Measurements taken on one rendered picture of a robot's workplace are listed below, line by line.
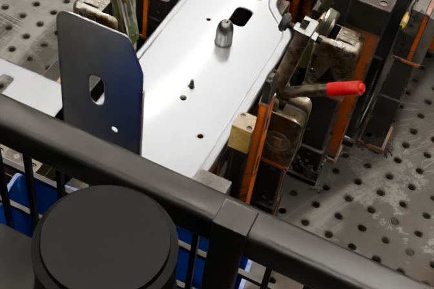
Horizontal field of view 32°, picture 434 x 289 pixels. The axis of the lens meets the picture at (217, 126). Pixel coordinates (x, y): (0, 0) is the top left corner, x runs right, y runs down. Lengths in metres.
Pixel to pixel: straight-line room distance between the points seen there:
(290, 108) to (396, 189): 0.47
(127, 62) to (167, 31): 0.49
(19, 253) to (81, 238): 0.21
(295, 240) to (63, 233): 0.15
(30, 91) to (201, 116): 0.28
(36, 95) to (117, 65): 0.38
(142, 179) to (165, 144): 0.72
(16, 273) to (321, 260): 0.23
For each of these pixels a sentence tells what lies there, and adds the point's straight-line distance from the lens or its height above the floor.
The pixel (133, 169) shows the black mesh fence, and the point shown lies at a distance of 0.47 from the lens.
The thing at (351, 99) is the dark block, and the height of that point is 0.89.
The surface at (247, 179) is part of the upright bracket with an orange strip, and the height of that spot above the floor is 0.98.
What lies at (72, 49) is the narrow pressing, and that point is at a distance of 0.92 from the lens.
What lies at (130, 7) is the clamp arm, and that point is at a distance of 1.32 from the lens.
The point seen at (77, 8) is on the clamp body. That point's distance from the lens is 1.34.
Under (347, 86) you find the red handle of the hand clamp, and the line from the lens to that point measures 1.12.
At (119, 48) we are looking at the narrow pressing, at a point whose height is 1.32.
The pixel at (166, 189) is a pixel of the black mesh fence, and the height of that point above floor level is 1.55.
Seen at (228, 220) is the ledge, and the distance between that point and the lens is 0.45.
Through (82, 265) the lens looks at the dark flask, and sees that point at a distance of 0.36.
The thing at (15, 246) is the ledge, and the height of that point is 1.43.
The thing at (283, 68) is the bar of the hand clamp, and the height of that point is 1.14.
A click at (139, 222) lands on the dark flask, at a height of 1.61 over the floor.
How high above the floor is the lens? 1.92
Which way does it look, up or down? 49 degrees down
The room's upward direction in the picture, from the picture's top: 9 degrees clockwise
